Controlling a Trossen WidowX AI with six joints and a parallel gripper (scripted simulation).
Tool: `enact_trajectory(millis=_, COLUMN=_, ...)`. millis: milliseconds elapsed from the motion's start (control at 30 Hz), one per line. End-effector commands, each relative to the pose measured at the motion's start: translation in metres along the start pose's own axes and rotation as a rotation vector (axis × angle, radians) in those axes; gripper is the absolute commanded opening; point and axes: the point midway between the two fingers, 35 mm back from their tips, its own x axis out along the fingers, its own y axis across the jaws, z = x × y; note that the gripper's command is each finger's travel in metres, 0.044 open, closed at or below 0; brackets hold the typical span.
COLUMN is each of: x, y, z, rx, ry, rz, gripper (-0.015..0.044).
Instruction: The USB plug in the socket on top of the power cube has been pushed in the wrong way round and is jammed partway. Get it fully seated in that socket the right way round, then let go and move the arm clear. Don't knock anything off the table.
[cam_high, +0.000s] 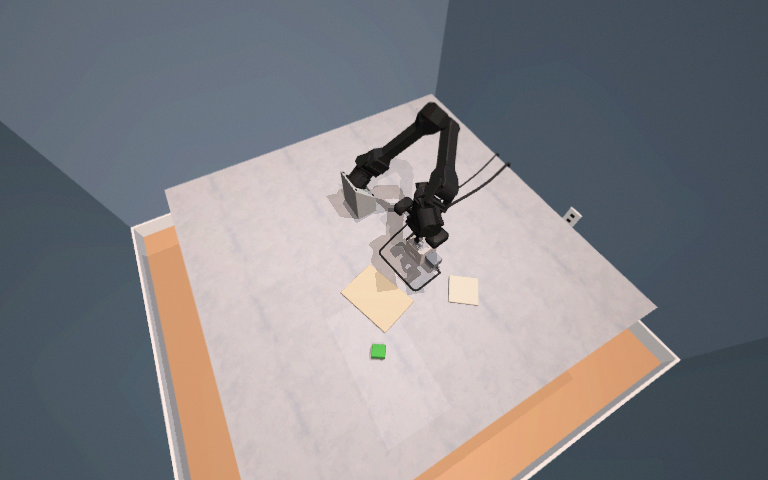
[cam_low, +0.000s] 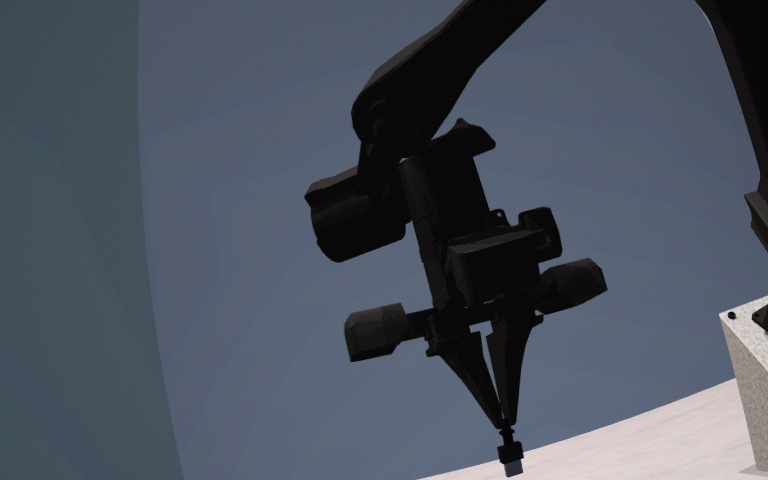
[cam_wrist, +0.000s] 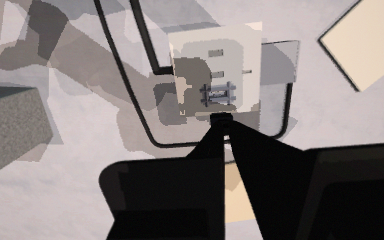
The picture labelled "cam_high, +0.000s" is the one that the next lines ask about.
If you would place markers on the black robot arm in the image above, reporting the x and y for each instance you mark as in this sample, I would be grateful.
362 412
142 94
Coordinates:
443 181

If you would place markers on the small green cube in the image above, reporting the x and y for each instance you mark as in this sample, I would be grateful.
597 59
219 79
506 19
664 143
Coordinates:
378 351

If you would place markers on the beige flat rectangular mat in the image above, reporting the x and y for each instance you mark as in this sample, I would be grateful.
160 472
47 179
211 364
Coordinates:
377 297

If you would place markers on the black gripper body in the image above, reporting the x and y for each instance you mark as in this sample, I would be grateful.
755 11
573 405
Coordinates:
406 205

